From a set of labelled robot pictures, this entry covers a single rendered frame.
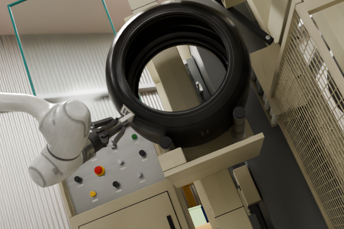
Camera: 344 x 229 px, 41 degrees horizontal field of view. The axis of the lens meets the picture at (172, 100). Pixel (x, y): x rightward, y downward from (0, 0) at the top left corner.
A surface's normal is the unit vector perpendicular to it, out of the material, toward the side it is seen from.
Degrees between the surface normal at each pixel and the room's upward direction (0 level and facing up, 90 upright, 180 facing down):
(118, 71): 87
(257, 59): 90
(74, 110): 80
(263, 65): 90
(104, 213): 90
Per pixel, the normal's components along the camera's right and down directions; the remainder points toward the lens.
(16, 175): 0.49, -0.46
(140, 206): -0.13, -0.29
